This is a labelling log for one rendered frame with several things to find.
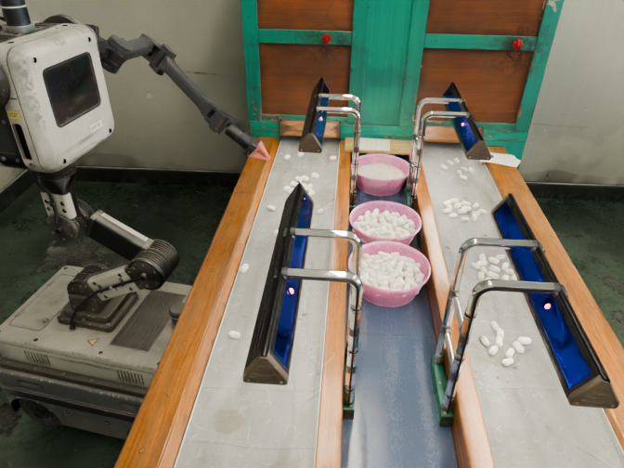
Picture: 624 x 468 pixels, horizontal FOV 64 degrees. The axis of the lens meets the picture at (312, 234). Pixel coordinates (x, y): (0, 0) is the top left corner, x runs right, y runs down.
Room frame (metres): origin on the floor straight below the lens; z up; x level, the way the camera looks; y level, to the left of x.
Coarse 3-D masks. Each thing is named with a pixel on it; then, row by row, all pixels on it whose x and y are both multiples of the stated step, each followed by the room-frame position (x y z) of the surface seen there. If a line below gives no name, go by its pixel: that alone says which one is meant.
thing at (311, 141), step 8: (320, 80) 2.12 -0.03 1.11; (320, 88) 2.01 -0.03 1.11; (328, 88) 2.14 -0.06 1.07; (312, 96) 2.04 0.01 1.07; (312, 104) 1.88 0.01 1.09; (320, 104) 1.87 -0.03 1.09; (328, 104) 1.97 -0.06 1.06; (312, 112) 1.75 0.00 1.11; (320, 112) 1.80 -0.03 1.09; (312, 120) 1.66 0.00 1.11; (320, 120) 1.74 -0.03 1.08; (304, 128) 1.69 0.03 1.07; (312, 128) 1.58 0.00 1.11; (320, 128) 1.68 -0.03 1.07; (304, 136) 1.58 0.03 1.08; (312, 136) 1.54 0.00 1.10; (320, 136) 1.62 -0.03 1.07; (304, 144) 1.54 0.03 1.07; (312, 144) 1.54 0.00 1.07; (320, 144) 1.56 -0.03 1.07; (312, 152) 1.54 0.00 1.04; (320, 152) 1.54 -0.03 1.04
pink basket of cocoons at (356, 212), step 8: (360, 208) 1.66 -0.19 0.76; (368, 208) 1.67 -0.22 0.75; (376, 208) 1.68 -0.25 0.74; (384, 208) 1.68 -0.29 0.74; (392, 208) 1.68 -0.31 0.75; (400, 208) 1.66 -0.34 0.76; (408, 208) 1.64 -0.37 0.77; (352, 216) 1.60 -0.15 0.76; (408, 216) 1.63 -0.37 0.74; (416, 216) 1.59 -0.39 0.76; (352, 224) 1.52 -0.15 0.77; (416, 224) 1.57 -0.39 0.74; (360, 232) 1.47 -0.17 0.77; (416, 232) 1.48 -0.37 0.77; (368, 240) 1.47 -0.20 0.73; (376, 240) 1.45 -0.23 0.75; (384, 240) 1.44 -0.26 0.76; (392, 240) 1.44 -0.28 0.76; (400, 240) 1.44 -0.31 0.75; (408, 240) 1.47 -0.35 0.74
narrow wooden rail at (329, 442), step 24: (336, 192) 1.77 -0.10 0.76; (336, 216) 1.58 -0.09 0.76; (336, 240) 1.42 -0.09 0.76; (336, 264) 1.29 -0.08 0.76; (336, 288) 1.17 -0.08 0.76; (336, 312) 1.06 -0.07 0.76; (336, 336) 0.96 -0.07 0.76; (336, 360) 0.88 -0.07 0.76; (336, 384) 0.80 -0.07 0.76; (336, 408) 0.73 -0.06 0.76; (336, 432) 0.67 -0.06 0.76; (336, 456) 0.61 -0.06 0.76
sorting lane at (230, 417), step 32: (288, 160) 2.11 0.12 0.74; (320, 160) 2.12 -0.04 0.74; (320, 192) 1.81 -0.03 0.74; (256, 224) 1.56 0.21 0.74; (320, 224) 1.56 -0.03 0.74; (256, 256) 1.36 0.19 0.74; (320, 256) 1.36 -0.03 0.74; (256, 288) 1.19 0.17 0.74; (320, 288) 1.19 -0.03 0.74; (224, 320) 1.04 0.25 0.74; (320, 320) 1.05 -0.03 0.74; (224, 352) 0.92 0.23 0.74; (320, 352) 0.93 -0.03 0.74; (224, 384) 0.82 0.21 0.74; (256, 384) 0.82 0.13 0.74; (288, 384) 0.82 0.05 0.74; (320, 384) 0.82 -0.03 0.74; (192, 416) 0.72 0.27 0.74; (224, 416) 0.73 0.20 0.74; (256, 416) 0.73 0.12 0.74; (288, 416) 0.73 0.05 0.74; (192, 448) 0.64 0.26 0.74; (224, 448) 0.64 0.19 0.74; (256, 448) 0.64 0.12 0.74; (288, 448) 0.64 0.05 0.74
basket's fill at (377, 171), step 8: (360, 168) 2.06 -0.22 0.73; (368, 168) 2.05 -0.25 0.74; (376, 168) 2.05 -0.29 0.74; (384, 168) 2.05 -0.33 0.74; (392, 168) 2.07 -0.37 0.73; (368, 176) 1.97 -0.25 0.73; (376, 176) 1.98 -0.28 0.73; (384, 176) 1.97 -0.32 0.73; (392, 176) 1.97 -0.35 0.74; (400, 176) 1.98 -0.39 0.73; (384, 184) 1.90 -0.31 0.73
